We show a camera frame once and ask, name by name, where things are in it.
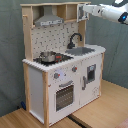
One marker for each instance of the grey toy sink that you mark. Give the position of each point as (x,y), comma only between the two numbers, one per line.
(79,51)

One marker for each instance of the red right oven knob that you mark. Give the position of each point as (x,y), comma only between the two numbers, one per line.
(74,69)

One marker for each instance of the black toy stovetop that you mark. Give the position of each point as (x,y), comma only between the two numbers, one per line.
(58,58)

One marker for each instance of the red left oven knob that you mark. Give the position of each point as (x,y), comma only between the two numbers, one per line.
(56,75)

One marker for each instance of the red oven knob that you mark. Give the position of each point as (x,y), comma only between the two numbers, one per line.
(56,75)
(74,69)

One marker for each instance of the wooden toy kitchen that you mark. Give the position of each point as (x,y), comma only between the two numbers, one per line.
(39,78)

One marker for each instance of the white cabinet door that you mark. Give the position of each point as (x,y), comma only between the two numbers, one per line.
(90,79)

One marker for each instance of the grey range hood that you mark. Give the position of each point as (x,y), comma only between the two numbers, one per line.
(48,18)

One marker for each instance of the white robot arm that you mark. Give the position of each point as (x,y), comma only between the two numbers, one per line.
(116,12)

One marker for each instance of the silver toy pot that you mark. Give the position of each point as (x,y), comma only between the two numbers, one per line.
(48,56)

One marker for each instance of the toy oven door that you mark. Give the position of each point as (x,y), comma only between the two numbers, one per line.
(62,99)

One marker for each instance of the black toy faucet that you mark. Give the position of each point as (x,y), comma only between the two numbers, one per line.
(73,41)

